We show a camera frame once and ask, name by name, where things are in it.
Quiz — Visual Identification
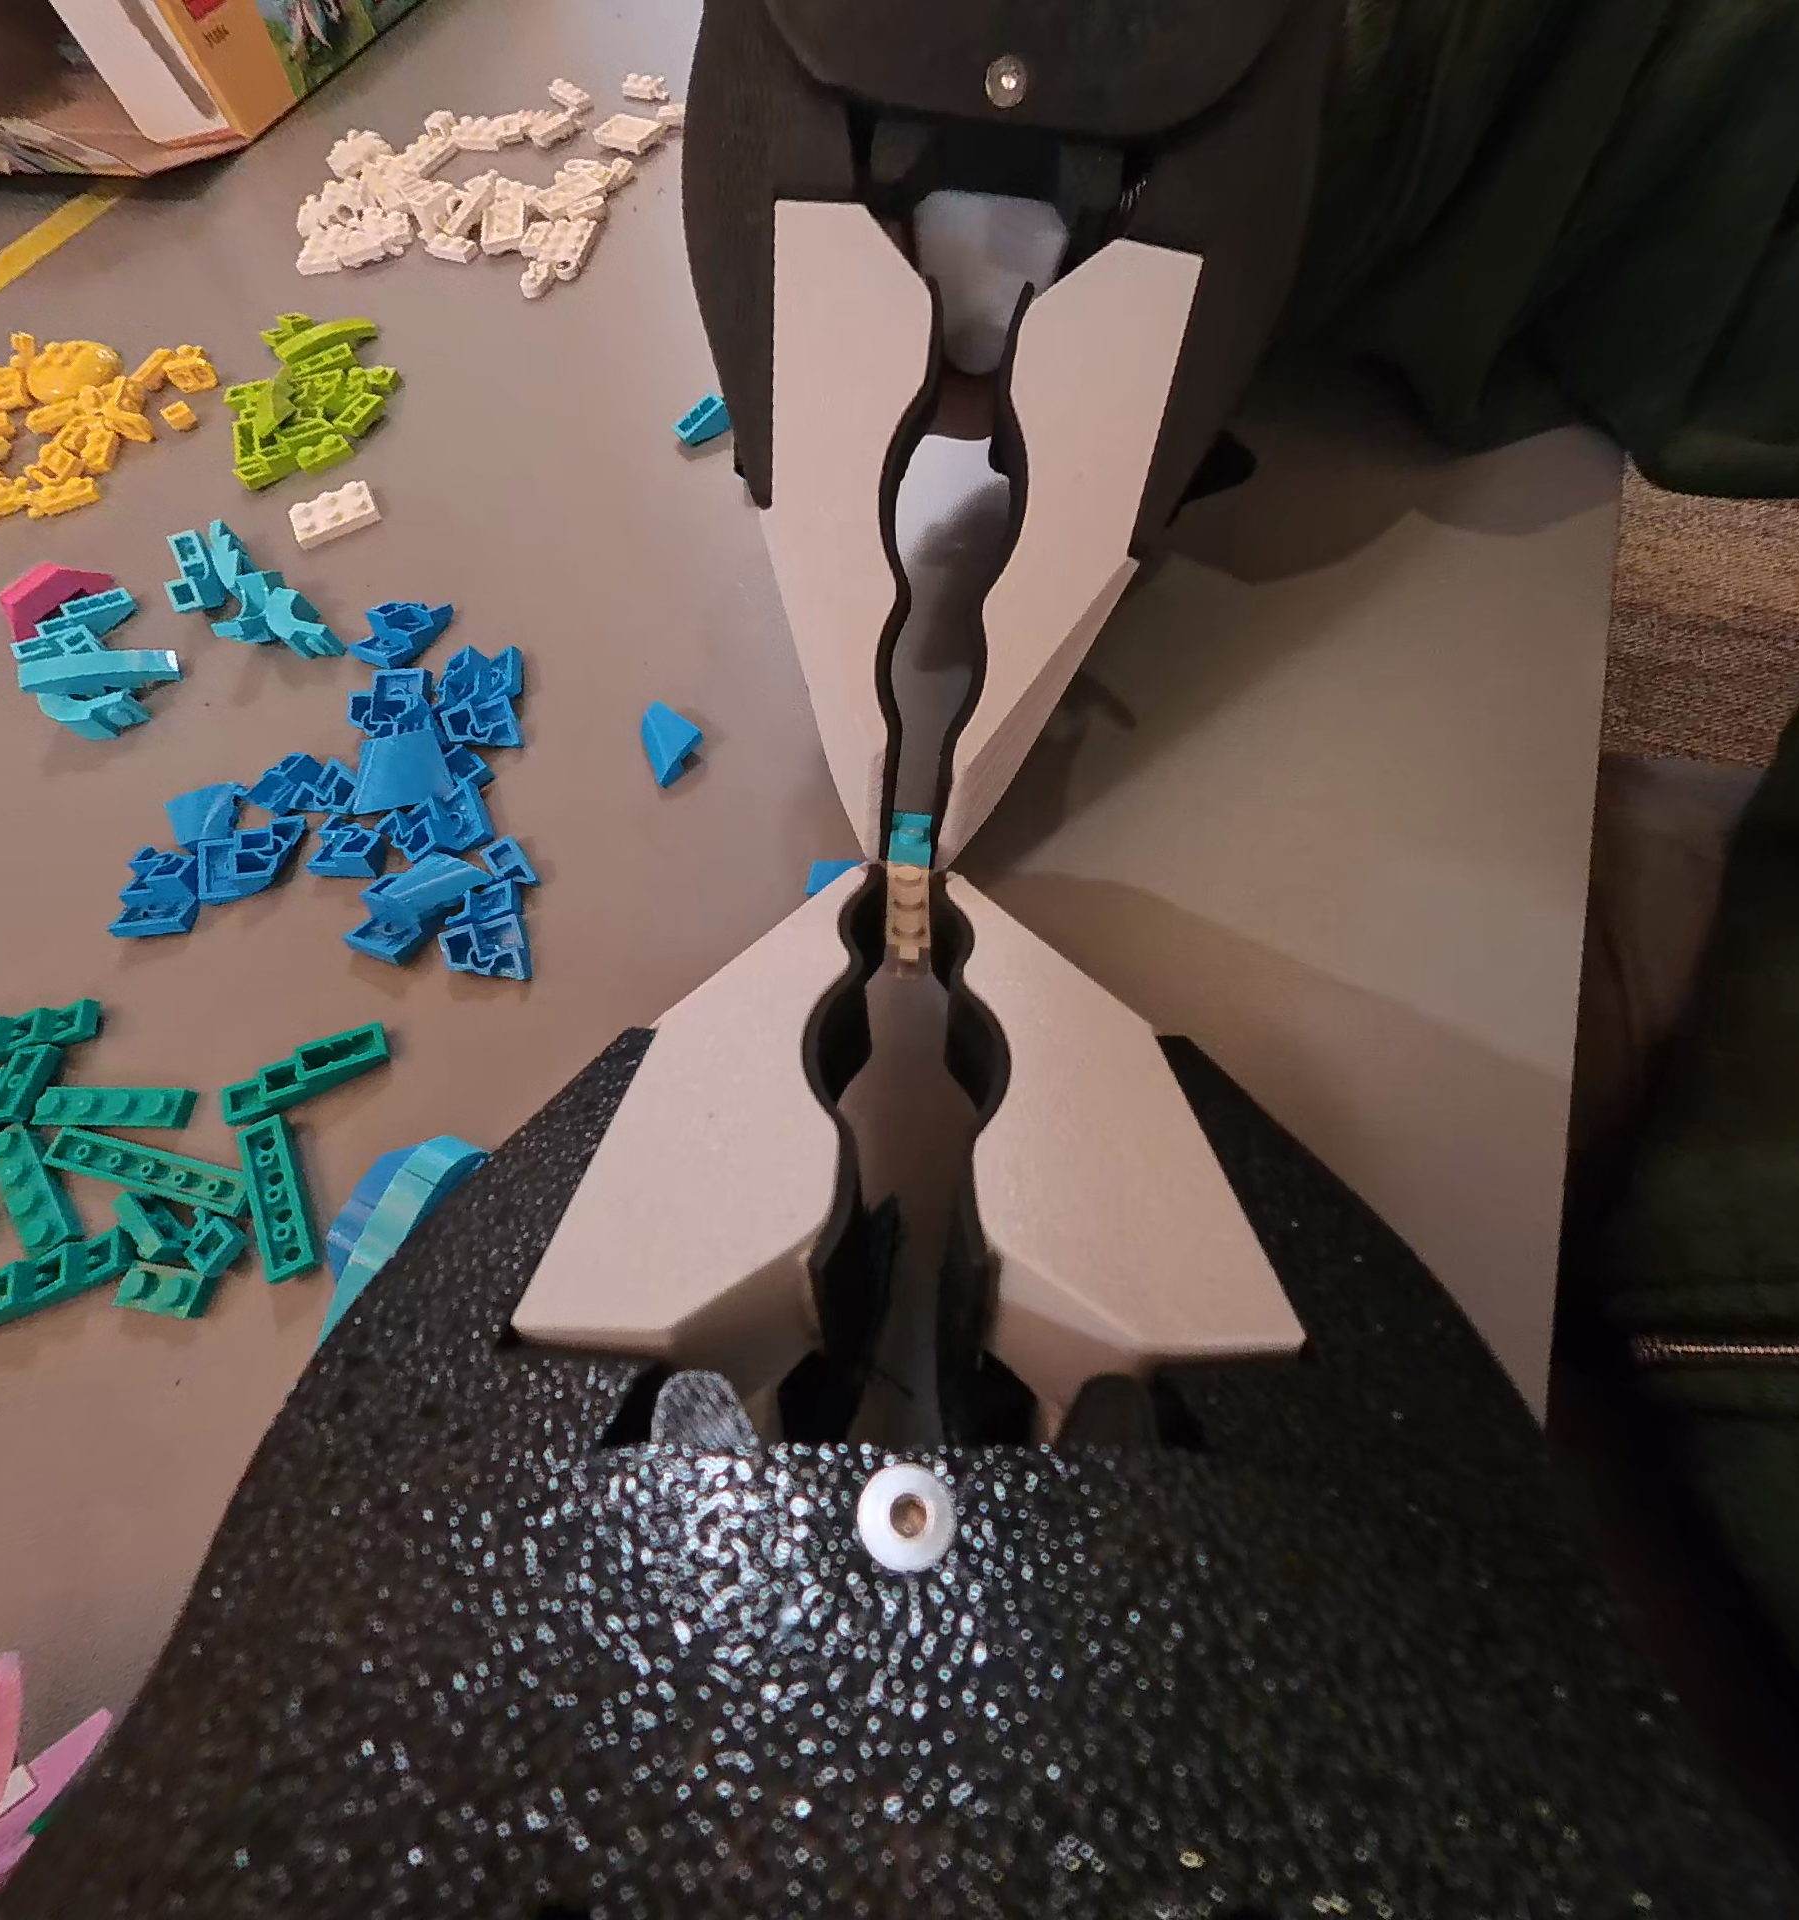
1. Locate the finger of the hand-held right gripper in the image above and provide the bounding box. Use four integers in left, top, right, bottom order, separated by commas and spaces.
767, 199, 943, 864
935, 236, 1211, 872

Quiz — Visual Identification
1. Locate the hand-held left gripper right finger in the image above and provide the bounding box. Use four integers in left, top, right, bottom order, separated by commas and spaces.
929, 870, 1311, 1448

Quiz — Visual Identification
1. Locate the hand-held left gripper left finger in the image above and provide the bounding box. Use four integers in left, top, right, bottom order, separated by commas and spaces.
509, 864, 885, 1447

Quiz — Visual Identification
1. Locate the blue striped lego assembly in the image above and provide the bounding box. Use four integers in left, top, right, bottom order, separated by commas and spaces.
325, 1135, 489, 1338

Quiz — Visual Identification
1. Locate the pile of white lego pieces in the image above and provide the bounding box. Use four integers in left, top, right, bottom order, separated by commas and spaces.
293, 72, 685, 300

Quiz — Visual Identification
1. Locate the pile of blue lego slopes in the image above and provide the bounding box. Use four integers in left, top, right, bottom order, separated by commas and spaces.
108, 601, 541, 985

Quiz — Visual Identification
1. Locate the pile of lime lego pieces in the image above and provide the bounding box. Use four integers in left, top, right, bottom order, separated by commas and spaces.
223, 313, 399, 493

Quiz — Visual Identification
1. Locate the pile of green lego plates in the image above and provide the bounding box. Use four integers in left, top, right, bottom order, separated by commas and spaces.
0, 997, 391, 1338

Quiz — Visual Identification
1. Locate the lego set cardboard box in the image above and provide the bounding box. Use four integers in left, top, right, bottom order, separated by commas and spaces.
0, 0, 429, 181

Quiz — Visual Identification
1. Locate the pile of yellow lego pieces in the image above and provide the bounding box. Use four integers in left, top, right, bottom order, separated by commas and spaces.
0, 332, 221, 562

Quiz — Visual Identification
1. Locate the pile of azure lego pieces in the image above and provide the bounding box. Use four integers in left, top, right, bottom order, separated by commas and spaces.
14, 520, 347, 749

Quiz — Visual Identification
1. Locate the pile of magenta lego pieces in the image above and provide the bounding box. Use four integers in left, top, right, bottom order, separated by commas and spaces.
0, 562, 92, 710

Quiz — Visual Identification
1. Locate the person in green hoodie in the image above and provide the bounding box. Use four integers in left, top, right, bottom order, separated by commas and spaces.
1551, 601, 1799, 1920

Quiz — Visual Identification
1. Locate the yellow tape strip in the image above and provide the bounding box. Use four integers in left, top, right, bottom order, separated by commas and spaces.
0, 186, 129, 337

